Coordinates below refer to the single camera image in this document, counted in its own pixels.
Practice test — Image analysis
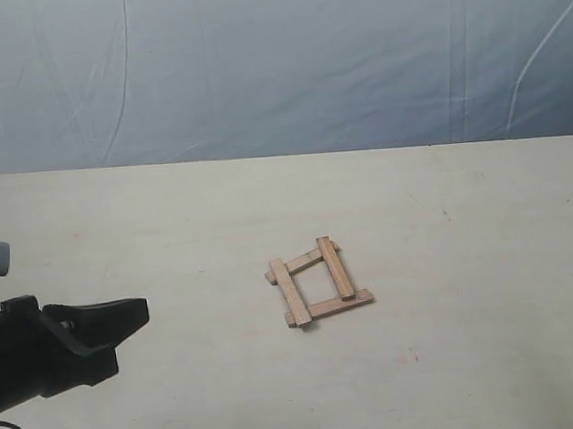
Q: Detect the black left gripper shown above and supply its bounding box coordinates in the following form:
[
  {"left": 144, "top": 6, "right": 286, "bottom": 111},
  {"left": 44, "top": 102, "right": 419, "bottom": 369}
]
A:
[{"left": 0, "top": 295, "right": 149, "bottom": 413}]

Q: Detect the wooden stick with holes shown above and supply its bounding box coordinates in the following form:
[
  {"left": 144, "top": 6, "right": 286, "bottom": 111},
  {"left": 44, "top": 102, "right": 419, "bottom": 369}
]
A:
[{"left": 284, "top": 289, "right": 375, "bottom": 328}]

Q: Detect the wooden crossbar stick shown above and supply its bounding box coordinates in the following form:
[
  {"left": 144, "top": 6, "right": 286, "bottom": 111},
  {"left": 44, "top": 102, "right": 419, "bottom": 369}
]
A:
[{"left": 265, "top": 241, "right": 340, "bottom": 285}]

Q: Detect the thin wooden stick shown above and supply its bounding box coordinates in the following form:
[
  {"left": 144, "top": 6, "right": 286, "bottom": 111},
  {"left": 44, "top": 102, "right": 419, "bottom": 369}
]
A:
[{"left": 316, "top": 236, "right": 356, "bottom": 301}]

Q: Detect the grey backdrop cloth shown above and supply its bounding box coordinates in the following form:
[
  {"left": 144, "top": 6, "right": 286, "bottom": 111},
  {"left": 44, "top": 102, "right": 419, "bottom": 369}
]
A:
[{"left": 0, "top": 0, "right": 573, "bottom": 173}]

